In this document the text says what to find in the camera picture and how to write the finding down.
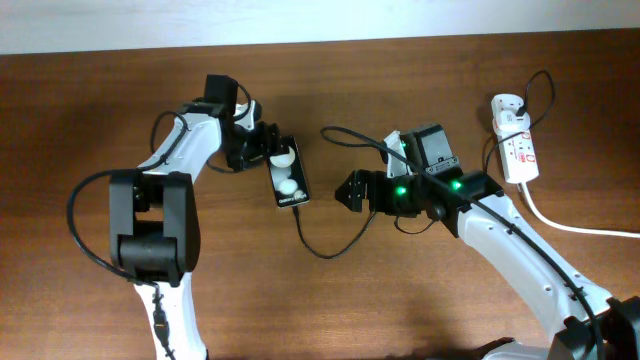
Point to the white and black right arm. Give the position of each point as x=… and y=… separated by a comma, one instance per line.
x=582, y=319

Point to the white power strip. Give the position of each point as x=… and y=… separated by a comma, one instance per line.
x=517, y=152

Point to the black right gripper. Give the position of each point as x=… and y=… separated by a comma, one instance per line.
x=378, y=200

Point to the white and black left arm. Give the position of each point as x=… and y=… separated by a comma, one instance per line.
x=155, y=236

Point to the white USB charger adapter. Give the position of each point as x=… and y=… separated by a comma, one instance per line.
x=508, y=122

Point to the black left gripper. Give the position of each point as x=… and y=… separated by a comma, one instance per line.
x=267, y=142

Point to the black Galaxy smartphone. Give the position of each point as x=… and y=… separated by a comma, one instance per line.
x=287, y=175

